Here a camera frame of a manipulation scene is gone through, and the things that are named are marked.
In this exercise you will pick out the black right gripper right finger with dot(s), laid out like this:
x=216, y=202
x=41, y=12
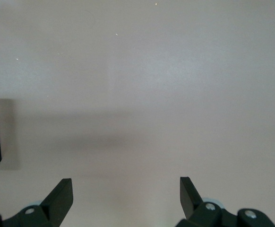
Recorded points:
x=199, y=212

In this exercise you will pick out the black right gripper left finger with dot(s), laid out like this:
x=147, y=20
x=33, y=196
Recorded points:
x=54, y=208

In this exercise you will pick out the table cover mat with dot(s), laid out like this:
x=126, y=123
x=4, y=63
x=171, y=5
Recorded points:
x=137, y=71

